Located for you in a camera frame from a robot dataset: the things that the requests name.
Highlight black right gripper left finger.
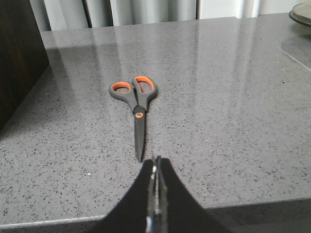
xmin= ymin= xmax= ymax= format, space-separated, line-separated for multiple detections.
xmin=89 ymin=158 xmax=157 ymax=233

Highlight dark wooden drawer cabinet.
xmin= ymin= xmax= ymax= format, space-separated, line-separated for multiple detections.
xmin=0 ymin=0 xmax=49 ymax=127

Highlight grey orange handled scissors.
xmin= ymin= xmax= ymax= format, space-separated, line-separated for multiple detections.
xmin=109 ymin=76 xmax=157 ymax=162

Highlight white pleated curtain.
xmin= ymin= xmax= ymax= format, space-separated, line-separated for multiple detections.
xmin=30 ymin=0 xmax=301 ymax=31

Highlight dark round plate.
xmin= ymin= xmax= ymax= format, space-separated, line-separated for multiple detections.
xmin=289 ymin=2 xmax=311 ymax=26

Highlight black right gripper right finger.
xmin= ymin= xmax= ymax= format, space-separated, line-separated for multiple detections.
xmin=156 ymin=157 xmax=230 ymax=233

